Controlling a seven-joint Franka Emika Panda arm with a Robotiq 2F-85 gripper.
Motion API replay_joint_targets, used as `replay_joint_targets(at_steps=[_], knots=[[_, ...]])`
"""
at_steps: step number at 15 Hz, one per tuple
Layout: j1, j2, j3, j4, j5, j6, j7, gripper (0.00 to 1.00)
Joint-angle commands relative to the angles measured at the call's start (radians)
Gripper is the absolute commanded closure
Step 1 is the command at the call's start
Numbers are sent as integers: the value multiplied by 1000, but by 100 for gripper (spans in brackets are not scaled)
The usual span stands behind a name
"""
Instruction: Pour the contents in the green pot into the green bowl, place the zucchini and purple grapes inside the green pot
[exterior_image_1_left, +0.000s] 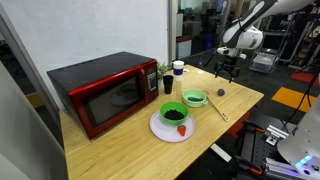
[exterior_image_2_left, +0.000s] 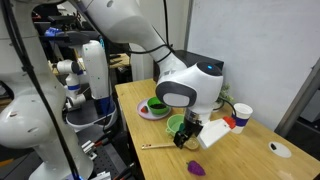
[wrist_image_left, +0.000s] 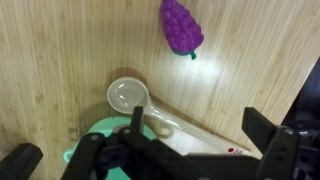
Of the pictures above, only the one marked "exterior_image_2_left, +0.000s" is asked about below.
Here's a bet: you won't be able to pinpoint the beige plastic spoon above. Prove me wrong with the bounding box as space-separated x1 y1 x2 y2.
141 137 200 151

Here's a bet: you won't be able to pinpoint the mint green pot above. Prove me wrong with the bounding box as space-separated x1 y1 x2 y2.
165 113 187 138

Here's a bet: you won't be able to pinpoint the coffee beans in bowl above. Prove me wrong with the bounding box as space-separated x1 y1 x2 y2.
150 103 167 110

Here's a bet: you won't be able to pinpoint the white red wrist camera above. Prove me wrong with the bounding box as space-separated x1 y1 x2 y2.
196 115 237 150

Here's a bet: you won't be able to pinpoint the red black microwave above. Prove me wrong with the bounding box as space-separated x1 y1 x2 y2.
153 49 225 83

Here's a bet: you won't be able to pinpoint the green bowl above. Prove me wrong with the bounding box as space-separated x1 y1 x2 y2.
146 96 171 117

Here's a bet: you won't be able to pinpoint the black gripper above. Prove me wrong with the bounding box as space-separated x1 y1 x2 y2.
173 118 205 149

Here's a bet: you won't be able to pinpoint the grey metal frame post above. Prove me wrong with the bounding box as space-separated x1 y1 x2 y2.
274 59 320 138

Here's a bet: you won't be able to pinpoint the pale lavender plate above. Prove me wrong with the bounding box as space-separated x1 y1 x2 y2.
136 98 173 121

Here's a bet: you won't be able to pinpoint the white blue background robot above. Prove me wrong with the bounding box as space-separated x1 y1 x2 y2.
56 39 118 132

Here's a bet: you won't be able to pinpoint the small potted plant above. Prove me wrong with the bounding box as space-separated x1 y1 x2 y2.
214 83 235 110

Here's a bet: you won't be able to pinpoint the white purple paper cup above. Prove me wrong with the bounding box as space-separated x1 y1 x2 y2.
230 102 254 135

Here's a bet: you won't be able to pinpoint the aluminium bracket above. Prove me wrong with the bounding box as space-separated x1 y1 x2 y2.
80 139 101 162

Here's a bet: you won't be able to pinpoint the purple toy grapes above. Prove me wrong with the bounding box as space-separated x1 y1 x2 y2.
186 160 207 177

